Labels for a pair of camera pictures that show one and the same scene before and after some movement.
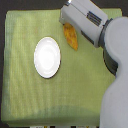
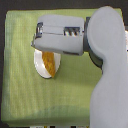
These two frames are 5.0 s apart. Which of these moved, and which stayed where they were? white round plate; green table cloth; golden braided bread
Moved: golden braided bread
Stayed: green table cloth; white round plate
